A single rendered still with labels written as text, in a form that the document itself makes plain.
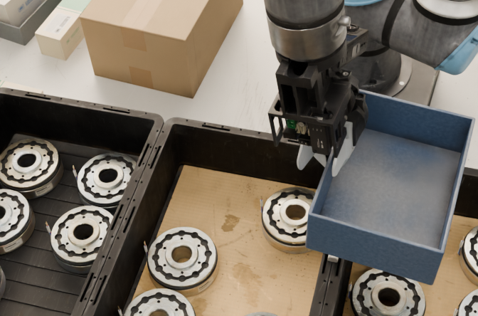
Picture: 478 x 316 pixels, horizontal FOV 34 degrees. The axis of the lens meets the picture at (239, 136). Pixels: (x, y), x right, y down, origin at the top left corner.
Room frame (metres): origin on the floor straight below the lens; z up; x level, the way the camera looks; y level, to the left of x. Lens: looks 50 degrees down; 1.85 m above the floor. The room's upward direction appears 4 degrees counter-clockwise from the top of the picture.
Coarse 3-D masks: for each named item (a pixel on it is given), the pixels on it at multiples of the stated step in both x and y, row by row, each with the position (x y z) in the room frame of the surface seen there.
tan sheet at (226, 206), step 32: (192, 192) 0.75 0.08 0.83; (224, 192) 0.75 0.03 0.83; (256, 192) 0.74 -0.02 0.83; (192, 224) 0.69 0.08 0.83; (224, 224) 0.68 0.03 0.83; (256, 224) 0.68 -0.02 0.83; (224, 256) 0.63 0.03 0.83; (256, 256) 0.62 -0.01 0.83; (288, 256) 0.62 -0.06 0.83; (320, 256) 0.62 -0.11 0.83; (224, 288) 0.57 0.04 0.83; (256, 288) 0.57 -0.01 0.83; (288, 288) 0.57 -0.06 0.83
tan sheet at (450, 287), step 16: (464, 224) 0.65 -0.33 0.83; (448, 240) 0.63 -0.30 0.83; (448, 256) 0.60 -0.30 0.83; (352, 272) 0.59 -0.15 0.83; (448, 272) 0.57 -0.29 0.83; (432, 288) 0.55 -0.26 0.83; (448, 288) 0.55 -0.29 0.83; (464, 288) 0.55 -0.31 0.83; (384, 304) 0.53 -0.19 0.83; (432, 304) 0.53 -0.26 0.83; (448, 304) 0.52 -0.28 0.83
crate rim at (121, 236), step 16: (192, 128) 0.80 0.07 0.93; (208, 128) 0.80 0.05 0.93; (224, 128) 0.79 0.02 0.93; (240, 128) 0.79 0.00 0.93; (160, 144) 0.77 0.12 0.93; (288, 144) 0.76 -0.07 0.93; (144, 176) 0.71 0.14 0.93; (144, 192) 0.68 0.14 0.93; (128, 208) 0.66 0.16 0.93; (128, 224) 0.64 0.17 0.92; (112, 256) 0.58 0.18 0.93; (112, 272) 0.56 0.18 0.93; (320, 272) 0.53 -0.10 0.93; (96, 288) 0.53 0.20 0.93; (320, 288) 0.51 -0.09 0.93; (96, 304) 0.51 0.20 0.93; (320, 304) 0.48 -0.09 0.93
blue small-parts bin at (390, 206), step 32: (384, 96) 0.65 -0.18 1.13; (384, 128) 0.65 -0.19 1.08; (416, 128) 0.63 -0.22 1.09; (448, 128) 0.62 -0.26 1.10; (352, 160) 0.61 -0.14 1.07; (384, 160) 0.61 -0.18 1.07; (416, 160) 0.60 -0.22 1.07; (448, 160) 0.60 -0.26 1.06; (320, 192) 0.52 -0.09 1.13; (352, 192) 0.56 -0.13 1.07; (384, 192) 0.56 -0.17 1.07; (416, 192) 0.55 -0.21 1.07; (448, 192) 0.55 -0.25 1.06; (320, 224) 0.48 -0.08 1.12; (352, 224) 0.47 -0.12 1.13; (384, 224) 0.51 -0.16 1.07; (416, 224) 0.51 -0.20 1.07; (448, 224) 0.46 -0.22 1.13; (352, 256) 0.47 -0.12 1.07; (384, 256) 0.45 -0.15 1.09; (416, 256) 0.44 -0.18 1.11
